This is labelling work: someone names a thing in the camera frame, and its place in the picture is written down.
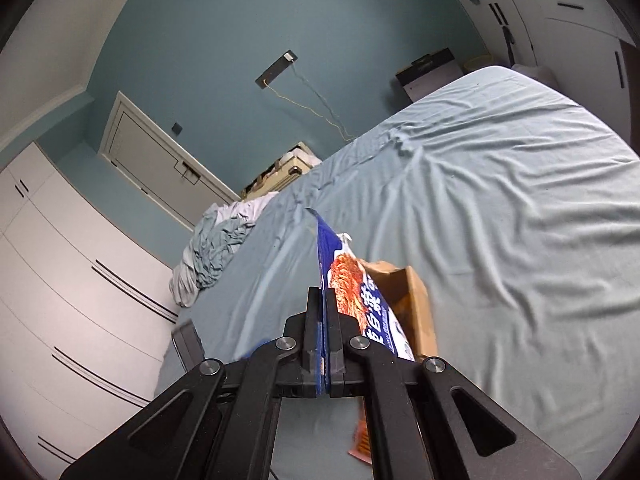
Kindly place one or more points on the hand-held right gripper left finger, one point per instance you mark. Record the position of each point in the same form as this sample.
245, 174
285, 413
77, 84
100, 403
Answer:
313, 340

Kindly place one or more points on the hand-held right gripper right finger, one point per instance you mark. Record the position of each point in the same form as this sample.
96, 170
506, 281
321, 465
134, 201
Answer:
334, 340

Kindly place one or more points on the blue snack packet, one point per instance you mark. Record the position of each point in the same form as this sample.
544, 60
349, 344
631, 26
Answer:
345, 280

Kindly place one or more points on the brown cardboard box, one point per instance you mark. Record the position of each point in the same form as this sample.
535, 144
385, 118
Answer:
407, 305

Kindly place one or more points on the orange snack packet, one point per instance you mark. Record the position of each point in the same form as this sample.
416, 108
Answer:
361, 440

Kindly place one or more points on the black device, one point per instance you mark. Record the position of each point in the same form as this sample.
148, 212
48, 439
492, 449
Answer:
187, 342

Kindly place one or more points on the crumpled blue-grey blanket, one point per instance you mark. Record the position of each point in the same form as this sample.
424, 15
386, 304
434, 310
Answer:
220, 245

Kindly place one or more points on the light blue bed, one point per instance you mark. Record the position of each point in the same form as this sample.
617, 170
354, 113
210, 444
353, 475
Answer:
450, 220

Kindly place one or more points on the beige bedside cabinet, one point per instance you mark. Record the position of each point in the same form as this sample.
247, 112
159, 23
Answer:
280, 170

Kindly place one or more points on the white door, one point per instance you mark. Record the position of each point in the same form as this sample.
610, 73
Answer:
155, 160

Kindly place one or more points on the white wardrobe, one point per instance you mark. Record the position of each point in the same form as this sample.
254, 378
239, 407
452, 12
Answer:
65, 290

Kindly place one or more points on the black box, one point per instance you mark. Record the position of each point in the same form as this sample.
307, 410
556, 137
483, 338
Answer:
427, 72

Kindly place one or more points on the yellow bin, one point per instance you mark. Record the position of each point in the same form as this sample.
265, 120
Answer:
475, 62

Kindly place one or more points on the white cabinet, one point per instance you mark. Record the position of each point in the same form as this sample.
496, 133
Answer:
560, 15

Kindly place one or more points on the wall switch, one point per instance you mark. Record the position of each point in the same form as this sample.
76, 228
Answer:
176, 129

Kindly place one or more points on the wall power strip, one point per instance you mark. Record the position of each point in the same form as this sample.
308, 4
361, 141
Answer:
275, 69

